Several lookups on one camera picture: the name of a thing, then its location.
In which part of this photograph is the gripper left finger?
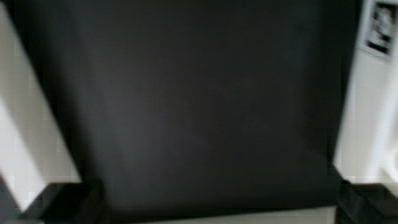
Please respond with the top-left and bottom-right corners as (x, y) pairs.
(17, 182), (108, 224)

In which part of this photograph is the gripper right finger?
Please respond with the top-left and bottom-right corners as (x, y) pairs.
(335, 181), (398, 224)

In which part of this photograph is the white square table top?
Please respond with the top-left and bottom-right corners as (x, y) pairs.
(333, 0), (398, 183)

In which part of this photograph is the white U-shaped obstacle fence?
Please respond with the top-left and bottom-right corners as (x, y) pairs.
(0, 3), (79, 210)

